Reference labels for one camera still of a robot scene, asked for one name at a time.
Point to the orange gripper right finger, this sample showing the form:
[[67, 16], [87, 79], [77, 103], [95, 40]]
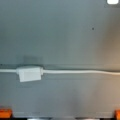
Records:
[[117, 114]]

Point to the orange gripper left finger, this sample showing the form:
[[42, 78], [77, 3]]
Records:
[[5, 113]]

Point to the white box on table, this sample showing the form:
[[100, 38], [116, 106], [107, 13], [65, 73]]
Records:
[[112, 2]]

